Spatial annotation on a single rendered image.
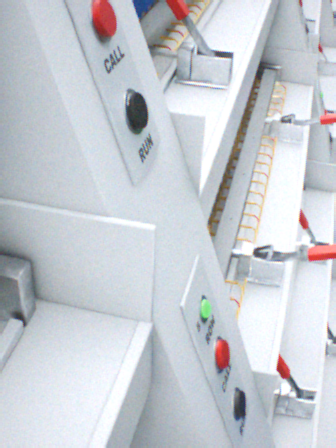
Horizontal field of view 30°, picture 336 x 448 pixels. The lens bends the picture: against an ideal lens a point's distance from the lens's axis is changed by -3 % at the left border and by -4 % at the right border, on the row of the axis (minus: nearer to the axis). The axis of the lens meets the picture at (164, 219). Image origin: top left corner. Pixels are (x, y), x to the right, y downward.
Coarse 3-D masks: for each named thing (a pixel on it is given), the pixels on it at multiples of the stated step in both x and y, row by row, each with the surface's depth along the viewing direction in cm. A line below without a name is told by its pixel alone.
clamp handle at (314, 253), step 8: (272, 248) 55; (312, 248) 54; (320, 248) 54; (328, 248) 53; (272, 256) 55; (280, 256) 55; (288, 256) 55; (296, 256) 54; (304, 256) 54; (312, 256) 54; (320, 256) 53; (328, 256) 53
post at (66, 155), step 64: (0, 0) 20; (64, 0) 23; (128, 0) 28; (0, 64) 22; (64, 64) 22; (0, 128) 23; (64, 128) 23; (0, 192) 25; (64, 192) 24; (128, 192) 26; (192, 192) 34; (192, 256) 33; (192, 384) 30; (256, 384) 42
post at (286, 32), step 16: (288, 0) 85; (288, 16) 87; (272, 32) 89; (288, 32) 88; (288, 48) 89; (304, 48) 89; (320, 112) 95; (320, 128) 95; (320, 144) 97; (320, 160) 98
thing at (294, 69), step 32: (288, 64) 90; (256, 96) 87; (288, 96) 88; (288, 160) 73; (224, 192) 67; (288, 192) 68; (256, 224) 63; (288, 224) 63; (256, 288) 55; (288, 288) 55; (256, 320) 52; (256, 352) 49
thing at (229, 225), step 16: (272, 80) 86; (272, 96) 85; (256, 112) 78; (256, 128) 74; (256, 144) 71; (240, 160) 68; (256, 160) 71; (272, 160) 71; (240, 176) 65; (240, 192) 63; (256, 192) 65; (224, 208) 61; (240, 208) 61; (224, 224) 59; (240, 224) 61; (224, 240) 57; (240, 240) 59; (256, 240) 59; (224, 256) 55; (224, 272) 53; (240, 304) 52
